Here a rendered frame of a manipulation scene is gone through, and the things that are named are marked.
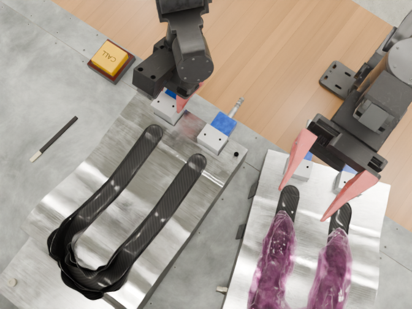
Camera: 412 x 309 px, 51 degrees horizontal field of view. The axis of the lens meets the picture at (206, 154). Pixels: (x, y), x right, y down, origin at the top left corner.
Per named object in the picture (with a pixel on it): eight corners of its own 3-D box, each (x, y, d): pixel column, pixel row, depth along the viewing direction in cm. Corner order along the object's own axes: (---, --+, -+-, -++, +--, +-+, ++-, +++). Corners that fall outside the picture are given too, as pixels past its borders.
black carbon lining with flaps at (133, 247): (151, 123, 91) (144, 106, 82) (214, 165, 88) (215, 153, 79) (44, 263, 83) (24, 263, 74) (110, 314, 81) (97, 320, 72)
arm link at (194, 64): (226, 76, 69) (223, 15, 59) (173, 87, 69) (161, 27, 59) (211, 30, 76) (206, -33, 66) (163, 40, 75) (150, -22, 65)
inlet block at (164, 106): (190, 65, 92) (187, 53, 87) (209, 76, 91) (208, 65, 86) (154, 113, 90) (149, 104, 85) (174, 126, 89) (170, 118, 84)
